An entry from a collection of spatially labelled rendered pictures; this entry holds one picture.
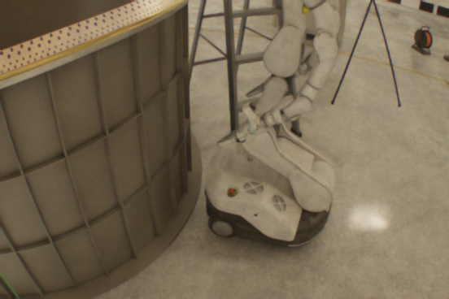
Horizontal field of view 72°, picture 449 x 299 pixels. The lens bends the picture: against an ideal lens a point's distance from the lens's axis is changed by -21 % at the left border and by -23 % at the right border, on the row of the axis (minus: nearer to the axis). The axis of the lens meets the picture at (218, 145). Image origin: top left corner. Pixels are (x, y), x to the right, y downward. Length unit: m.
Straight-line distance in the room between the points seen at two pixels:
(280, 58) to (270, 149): 0.44
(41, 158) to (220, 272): 1.04
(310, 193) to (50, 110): 1.24
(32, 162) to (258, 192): 1.02
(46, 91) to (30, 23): 0.25
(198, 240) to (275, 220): 0.46
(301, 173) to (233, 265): 0.57
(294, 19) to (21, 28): 1.03
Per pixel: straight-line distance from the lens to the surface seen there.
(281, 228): 1.83
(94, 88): 1.35
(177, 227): 2.07
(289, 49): 1.51
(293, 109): 1.43
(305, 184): 1.81
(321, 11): 1.28
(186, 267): 1.92
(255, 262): 1.95
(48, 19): 1.27
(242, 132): 1.53
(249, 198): 1.76
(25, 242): 1.64
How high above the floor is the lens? 1.56
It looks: 36 degrees down
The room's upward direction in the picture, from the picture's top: 1 degrees clockwise
